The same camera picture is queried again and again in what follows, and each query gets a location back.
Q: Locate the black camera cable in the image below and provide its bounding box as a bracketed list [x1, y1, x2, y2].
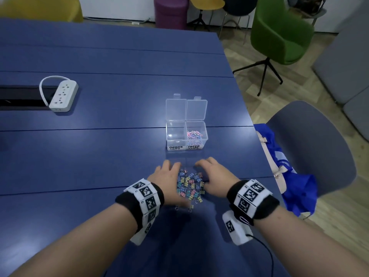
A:
[246, 234, 274, 277]

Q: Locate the person's left forearm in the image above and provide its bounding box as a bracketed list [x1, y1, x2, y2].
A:
[8, 202, 138, 277]

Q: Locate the person's right forearm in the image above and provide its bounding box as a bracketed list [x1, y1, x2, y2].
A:
[255, 206, 369, 277]

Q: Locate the grey metal chair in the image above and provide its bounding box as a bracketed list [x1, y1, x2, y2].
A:
[288, 0, 328, 26]

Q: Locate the large yellow chair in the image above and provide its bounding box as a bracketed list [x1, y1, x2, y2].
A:
[0, 0, 83, 23]

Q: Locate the blue bag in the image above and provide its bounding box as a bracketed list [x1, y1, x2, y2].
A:
[253, 123, 319, 218]

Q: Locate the black table cable tray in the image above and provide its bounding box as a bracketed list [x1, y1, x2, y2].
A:
[0, 86, 58, 110]

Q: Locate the group of pastel binder clips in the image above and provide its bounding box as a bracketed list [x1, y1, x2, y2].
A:
[174, 169, 205, 213]

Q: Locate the green chair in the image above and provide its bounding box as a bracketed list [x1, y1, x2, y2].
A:
[232, 0, 315, 97]

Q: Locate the dark chair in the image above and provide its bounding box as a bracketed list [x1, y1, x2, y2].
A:
[218, 0, 259, 45]

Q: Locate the black marker wristband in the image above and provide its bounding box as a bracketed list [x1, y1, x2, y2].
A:
[226, 179, 280, 227]
[115, 178, 165, 234]

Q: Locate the grey sofa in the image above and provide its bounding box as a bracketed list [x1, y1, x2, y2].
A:
[312, 2, 369, 142]

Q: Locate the person's left hand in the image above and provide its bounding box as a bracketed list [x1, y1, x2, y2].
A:
[147, 160, 193, 208]

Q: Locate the clear two-compartment plastic box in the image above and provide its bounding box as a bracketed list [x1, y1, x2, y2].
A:
[165, 93, 209, 151]

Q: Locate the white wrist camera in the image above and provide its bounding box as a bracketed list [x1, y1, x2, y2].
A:
[222, 210, 254, 246]
[130, 222, 153, 246]

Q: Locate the purple stool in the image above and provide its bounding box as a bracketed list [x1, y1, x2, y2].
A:
[153, 0, 188, 30]

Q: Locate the person's right hand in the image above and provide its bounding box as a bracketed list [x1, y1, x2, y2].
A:
[194, 157, 240, 198]

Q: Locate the yellow chair with black legs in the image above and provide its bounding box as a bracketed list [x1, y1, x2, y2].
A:
[187, 0, 225, 32]

